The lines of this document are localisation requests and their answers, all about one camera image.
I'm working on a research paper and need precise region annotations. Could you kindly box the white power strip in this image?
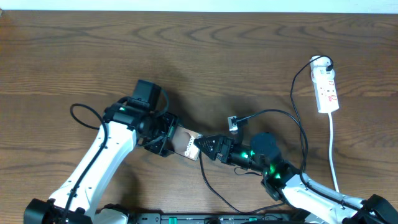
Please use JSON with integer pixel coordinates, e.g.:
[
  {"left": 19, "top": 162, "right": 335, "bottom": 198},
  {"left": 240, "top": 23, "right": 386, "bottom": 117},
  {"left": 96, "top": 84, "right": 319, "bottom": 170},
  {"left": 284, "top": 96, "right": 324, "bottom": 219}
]
[{"left": 313, "top": 78, "right": 339, "bottom": 114}]

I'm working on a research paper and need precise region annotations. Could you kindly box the white USB charger adapter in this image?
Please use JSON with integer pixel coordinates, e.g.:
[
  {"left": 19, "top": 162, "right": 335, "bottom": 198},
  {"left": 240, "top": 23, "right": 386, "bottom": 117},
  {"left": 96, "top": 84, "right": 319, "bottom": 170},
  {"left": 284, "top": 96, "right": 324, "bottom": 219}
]
[{"left": 310, "top": 55, "right": 335, "bottom": 83}]

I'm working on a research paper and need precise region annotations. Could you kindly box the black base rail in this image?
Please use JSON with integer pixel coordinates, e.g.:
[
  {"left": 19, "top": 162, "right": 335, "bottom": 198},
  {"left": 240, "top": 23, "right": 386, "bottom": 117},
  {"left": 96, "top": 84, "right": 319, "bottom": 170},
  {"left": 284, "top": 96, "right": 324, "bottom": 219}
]
[{"left": 93, "top": 212, "right": 299, "bottom": 224}]

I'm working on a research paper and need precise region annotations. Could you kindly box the black right camera cable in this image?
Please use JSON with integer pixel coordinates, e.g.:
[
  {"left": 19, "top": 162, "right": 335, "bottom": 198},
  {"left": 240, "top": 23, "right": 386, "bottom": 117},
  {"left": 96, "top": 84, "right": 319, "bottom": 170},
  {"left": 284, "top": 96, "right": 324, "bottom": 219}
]
[{"left": 236, "top": 108, "right": 374, "bottom": 215}]

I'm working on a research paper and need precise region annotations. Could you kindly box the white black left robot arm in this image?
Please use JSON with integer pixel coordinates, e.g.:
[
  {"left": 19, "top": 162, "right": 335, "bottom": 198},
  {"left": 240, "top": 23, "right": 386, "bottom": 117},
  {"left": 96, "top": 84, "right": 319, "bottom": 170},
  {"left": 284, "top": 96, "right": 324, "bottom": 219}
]
[{"left": 23, "top": 80, "right": 178, "bottom": 224}]

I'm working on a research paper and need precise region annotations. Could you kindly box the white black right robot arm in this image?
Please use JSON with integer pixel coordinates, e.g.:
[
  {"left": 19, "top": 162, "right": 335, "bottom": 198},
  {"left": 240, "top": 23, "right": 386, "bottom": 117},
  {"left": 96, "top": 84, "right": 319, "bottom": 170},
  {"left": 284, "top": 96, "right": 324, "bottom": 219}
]
[{"left": 193, "top": 133, "right": 397, "bottom": 223}]

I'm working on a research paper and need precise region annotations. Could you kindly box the white power strip cord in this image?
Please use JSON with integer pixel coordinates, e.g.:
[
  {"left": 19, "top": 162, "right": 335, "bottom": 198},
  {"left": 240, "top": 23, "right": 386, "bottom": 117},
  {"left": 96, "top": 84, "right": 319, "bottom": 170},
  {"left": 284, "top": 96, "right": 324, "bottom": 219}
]
[{"left": 328, "top": 112, "right": 340, "bottom": 194}]

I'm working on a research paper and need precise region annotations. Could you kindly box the black USB charging cable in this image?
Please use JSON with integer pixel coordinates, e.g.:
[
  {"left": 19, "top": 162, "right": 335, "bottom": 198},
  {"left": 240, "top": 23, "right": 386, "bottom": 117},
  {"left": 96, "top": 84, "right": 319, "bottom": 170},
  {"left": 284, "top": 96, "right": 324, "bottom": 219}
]
[{"left": 196, "top": 55, "right": 335, "bottom": 215}]

